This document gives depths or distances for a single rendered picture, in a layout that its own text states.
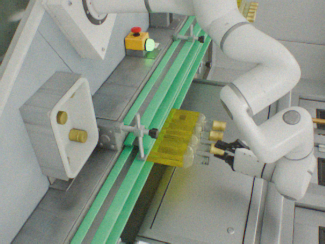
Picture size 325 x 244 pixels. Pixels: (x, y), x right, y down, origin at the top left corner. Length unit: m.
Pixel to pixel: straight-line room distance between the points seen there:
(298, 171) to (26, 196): 0.68
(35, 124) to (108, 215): 0.30
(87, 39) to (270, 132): 0.52
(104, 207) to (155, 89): 0.44
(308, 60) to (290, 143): 6.81
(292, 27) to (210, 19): 6.50
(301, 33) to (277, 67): 6.58
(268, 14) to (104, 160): 6.32
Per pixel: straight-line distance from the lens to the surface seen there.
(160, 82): 1.24
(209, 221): 1.14
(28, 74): 0.88
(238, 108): 0.73
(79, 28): 0.94
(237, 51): 0.75
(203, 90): 1.72
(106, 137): 1.06
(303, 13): 7.17
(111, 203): 0.98
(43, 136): 0.88
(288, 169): 0.92
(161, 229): 1.12
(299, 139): 0.79
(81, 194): 1.00
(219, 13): 0.78
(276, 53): 0.74
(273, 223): 1.17
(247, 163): 1.13
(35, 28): 0.89
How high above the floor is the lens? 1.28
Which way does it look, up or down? 16 degrees down
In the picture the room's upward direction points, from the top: 99 degrees clockwise
